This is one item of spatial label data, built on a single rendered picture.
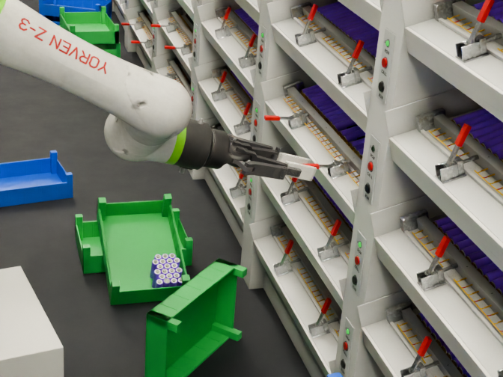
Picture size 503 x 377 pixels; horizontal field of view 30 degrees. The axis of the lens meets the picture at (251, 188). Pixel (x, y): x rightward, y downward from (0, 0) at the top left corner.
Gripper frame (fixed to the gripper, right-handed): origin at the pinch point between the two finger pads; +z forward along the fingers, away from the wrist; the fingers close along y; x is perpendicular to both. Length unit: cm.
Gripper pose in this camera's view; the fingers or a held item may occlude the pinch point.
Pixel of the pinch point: (296, 166)
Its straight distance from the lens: 188.9
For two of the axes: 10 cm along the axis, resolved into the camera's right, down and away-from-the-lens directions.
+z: 8.9, 1.8, 4.3
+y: 3.0, 4.9, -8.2
